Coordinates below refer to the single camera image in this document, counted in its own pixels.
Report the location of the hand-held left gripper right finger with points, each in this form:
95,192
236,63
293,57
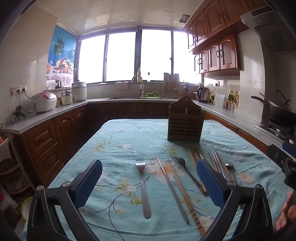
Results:
211,183

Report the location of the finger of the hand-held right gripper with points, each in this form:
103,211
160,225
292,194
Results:
290,149
277,155

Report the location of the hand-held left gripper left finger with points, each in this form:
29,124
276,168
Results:
89,183

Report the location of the metal chopstick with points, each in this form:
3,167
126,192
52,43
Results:
172,190
212,161
220,163

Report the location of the metal spoon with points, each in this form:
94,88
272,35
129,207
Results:
229,165

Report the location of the dark metal fork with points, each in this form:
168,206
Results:
185,168

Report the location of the wooden chopstick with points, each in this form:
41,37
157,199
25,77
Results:
185,199
198,153
192,157

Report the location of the wooden utensil holder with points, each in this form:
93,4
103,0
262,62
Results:
185,129

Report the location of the person's right hand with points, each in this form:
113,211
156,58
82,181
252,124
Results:
289,215

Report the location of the gas stove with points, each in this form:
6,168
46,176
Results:
275,131

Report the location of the black wok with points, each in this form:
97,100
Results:
282,112

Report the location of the teal floral tablecloth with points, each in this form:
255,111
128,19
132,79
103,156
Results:
115,143

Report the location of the silver metal fork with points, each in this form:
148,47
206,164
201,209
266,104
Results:
143,197

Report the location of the wooden base cabinets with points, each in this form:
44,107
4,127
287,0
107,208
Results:
46,139

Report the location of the green plastic basin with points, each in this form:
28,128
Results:
26,207

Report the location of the spice jar rack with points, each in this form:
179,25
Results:
231,106

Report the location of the yellow oil bottle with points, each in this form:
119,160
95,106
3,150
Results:
230,96
236,97

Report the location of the grey kitchen countertop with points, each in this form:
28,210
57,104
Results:
57,110

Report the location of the translucent plastic container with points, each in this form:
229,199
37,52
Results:
220,100

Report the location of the small white steamer pot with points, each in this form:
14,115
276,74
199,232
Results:
67,98

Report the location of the steel electric kettle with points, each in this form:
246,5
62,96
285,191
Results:
203,95

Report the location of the large white electric cooker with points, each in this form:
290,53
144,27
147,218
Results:
79,92

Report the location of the kitchen sink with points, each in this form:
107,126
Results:
124,98

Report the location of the white and pink rice cooker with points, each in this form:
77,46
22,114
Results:
44,102

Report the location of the black phone tripod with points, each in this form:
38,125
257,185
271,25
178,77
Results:
18,111

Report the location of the white dishcloth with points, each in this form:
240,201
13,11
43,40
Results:
121,86

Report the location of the white plastic box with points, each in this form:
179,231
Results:
51,84

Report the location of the green vegetables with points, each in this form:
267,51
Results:
148,94

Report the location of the chrome sink faucet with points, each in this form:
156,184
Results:
141,89

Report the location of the knife rack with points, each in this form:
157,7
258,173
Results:
171,83

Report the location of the yellow soap bottle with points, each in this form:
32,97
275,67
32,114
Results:
139,77

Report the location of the steel range hood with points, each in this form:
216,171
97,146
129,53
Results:
272,27

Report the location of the kitchen window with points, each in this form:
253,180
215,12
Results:
120,58

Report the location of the printed tropical window blind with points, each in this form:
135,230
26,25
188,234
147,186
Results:
62,51

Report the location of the ceiling vent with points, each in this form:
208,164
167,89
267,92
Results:
184,18

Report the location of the wall socket with plug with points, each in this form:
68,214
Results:
218,83

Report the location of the short wooden wall cabinet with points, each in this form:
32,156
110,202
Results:
226,55

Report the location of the wall socket strip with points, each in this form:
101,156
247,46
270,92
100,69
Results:
18,89

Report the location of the tall wooden wall cabinet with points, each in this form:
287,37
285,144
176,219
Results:
215,18

